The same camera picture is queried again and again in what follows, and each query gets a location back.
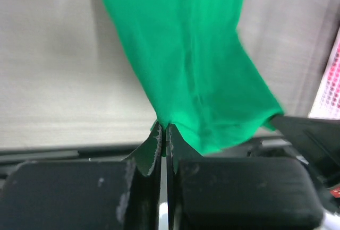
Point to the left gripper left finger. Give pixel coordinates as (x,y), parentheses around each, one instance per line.
(68,194)

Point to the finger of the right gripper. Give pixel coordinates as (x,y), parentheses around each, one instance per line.
(317,140)

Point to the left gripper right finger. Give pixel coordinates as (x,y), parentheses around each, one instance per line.
(237,193)

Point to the green t-shirt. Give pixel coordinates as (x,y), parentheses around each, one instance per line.
(194,70)

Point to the white plastic basket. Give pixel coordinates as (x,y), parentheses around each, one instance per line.
(326,103)

